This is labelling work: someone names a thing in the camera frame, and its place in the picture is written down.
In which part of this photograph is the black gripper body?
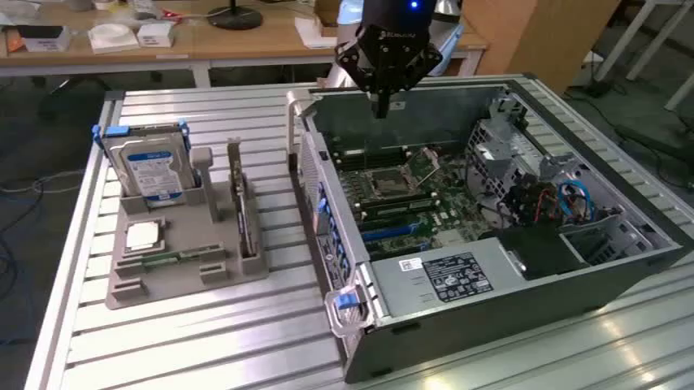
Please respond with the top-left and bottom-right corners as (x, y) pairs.
(355, 0), (437, 93)

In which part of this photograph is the green graphics card black fan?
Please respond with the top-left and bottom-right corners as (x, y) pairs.
(224, 136), (260, 261)

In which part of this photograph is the white foam box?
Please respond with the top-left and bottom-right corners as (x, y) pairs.
(293, 15), (340, 50)

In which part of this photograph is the brown cardboard box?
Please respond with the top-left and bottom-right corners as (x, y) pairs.
(313, 0), (344, 29)

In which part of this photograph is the wooden desk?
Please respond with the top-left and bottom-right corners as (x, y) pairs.
(0, 0), (488, 89)

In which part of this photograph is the wooden cabinet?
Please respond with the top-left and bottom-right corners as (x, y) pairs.
(475, 0), (624, 97)

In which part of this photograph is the black round lamp base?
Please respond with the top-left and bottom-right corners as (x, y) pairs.
(205, 0), (264, 32)

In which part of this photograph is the metal socket cover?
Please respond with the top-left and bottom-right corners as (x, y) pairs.
(403, 148), (443, 184)

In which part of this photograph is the silver drive cage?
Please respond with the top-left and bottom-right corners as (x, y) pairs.
(463, 97), (548, 204)

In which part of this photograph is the CPU socket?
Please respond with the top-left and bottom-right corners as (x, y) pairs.
(365, 166), (416, 202)

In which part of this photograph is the green motherboard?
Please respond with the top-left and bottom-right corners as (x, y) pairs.
(324, 133), (500, 261)

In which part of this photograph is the black RAM stick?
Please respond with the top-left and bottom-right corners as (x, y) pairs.
(356, 195), (437, 216)

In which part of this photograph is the small white labelled box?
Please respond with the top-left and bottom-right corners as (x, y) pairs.
(135, 22), (177, 48)

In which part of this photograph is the blue expansion slot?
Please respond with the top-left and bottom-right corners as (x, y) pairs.
(360, 221), (424, 243)

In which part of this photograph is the white round holder block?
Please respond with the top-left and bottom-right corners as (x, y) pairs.
(85, 23), (141, 54)

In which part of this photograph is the hard disk in blue caddy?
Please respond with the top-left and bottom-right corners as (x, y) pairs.
(92, 118), (203, 210)

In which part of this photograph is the black floor stand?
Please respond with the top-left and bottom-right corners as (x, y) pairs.
(615, 117), (694, 163)

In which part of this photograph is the black office chair base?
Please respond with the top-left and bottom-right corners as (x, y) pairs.
(32, 72), (115, 121)

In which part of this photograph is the grey disk bay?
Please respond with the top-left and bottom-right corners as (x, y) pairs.
(558, 214), (655, 267)

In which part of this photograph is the white box with black top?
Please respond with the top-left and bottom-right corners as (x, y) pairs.
(14, 24), (72, 53)

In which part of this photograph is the grey power supply unit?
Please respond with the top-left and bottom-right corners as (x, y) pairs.
(367, 237), (530, 320)

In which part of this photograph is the silver CPU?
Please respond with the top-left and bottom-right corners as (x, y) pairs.
(123, 221), (167, 253)

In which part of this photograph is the green RAM stick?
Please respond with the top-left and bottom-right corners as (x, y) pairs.
(141, 248), (205, 267)

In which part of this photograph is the grey parts rack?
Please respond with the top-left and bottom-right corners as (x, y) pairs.
(105, 148), (271, 310)

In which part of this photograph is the black open PC case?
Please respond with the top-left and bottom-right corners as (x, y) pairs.
(284, 72), (694, 385)

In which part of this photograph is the red wire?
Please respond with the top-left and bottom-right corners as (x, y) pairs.
(532, 184), (550, 223)

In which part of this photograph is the white table frame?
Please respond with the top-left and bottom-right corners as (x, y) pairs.
(592, 0), (694, 111)

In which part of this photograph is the blue wire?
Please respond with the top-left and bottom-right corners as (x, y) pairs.
(558, 180), (598, 223)

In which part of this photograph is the white floor cable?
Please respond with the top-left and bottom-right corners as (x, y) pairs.
(0, 170), (82, 194)

